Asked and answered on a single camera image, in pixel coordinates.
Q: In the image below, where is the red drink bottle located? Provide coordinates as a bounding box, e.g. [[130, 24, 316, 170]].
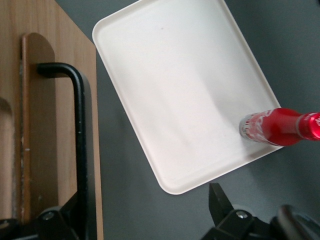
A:
[[238, 107, 320, 148]]

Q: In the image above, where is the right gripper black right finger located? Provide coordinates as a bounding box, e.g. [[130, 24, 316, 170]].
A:
[[199, 182, 276, 240]]

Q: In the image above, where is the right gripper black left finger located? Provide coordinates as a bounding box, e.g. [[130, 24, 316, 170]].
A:
[[0, 194, 81, 240]]

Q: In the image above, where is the cream plastic tray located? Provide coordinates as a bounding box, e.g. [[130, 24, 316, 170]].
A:
[[91, 0, 285, 196]]

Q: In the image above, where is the black metal drawer handle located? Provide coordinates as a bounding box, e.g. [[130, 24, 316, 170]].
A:
[[36, 62, 99, 240]]

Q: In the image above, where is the wooden drawer with handle notch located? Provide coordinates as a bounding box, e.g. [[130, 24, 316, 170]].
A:
[[19, 14, 104, 240]]

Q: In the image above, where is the wooden drawer cabinet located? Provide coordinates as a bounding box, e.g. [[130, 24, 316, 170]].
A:
[[0, 0, 61, 240]]

